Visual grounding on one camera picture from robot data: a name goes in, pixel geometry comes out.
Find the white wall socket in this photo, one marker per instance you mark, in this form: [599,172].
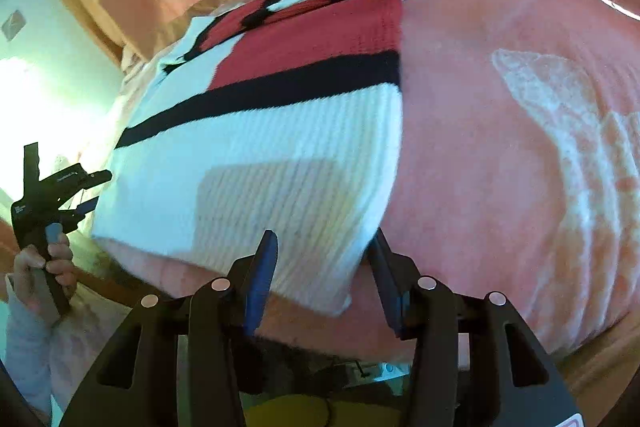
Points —
[14,25]

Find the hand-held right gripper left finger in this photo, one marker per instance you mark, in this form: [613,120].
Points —
[263,277]

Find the pink printed blanket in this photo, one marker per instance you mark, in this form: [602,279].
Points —
[490,167]

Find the yellow object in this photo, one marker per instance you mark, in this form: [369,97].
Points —
[305,412]

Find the person's left hand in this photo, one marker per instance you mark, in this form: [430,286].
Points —
[60,264]

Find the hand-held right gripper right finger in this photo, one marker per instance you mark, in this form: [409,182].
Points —
[394,309]

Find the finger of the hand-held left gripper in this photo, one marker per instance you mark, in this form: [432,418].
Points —
[86,205]
[97,177]

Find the red white black knit sweater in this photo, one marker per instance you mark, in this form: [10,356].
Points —
[260,147]

